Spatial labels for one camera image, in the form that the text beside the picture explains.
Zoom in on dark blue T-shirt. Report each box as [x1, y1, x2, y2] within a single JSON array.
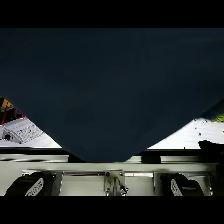
[[0, 28, 224, 164]]

